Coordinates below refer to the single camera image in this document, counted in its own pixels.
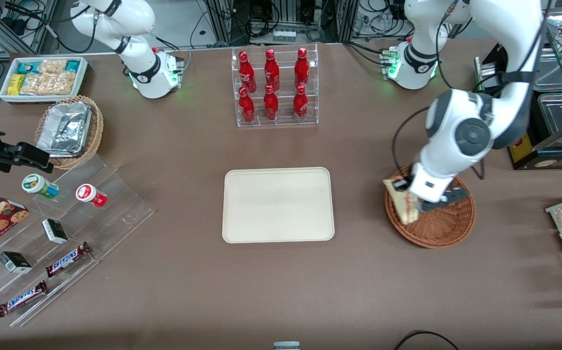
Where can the white plastic snack bin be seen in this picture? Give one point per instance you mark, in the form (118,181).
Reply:
(82,73)

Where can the yellow snack packet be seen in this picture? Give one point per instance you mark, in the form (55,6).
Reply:
(15,84)

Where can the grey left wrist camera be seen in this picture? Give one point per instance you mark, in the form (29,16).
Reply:
(448,197)

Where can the teal snack packet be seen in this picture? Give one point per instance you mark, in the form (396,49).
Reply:
(27,67)
(72,65)

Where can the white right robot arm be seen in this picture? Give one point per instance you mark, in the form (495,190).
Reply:
(144,73)

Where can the small grey device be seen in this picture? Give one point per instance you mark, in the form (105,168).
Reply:
(286,346)

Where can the round brown wicker basket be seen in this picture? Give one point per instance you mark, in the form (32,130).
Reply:
(441,226)

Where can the clear cracker bag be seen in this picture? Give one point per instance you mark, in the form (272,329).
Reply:
(52,66)
(47,83)

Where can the green lid snack cup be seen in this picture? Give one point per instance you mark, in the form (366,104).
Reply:
(38,184)

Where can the red cola bottle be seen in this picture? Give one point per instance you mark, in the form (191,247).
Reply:
(246,70)
(300,103)
(246,107)
(301,68)
(270,104)
(271,70)

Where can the small black carton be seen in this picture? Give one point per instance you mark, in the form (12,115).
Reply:
(55,231)
(14,262)

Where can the triangular sandwich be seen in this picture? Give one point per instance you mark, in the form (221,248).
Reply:
(404,206)

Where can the steel warmer pan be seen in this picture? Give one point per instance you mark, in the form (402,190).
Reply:
(550,70)

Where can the clear acrylic bottle rack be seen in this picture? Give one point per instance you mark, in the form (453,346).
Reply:
(276,124)

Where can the red lid snack cup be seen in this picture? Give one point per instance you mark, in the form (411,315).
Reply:
(89,194)

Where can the clear acrylic stepped stand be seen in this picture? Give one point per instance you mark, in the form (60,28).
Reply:
(115,204)

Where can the oval light wicker basket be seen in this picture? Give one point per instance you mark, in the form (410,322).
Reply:
(96,131)

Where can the beige plastic tray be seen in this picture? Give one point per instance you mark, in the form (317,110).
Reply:
(278,204)

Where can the silver foil container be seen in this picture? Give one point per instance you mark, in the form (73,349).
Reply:
(64,129)

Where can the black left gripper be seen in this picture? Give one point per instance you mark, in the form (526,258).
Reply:
(400,184)

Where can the black food warmer appliance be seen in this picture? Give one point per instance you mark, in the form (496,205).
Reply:
(553,155)

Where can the snickers chocolate bar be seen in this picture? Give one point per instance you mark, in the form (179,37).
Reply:
(21,299)
(67,259)

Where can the white power strip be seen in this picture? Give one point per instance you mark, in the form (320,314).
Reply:
(284,35)

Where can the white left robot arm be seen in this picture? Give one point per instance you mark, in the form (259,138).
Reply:
(470,131)

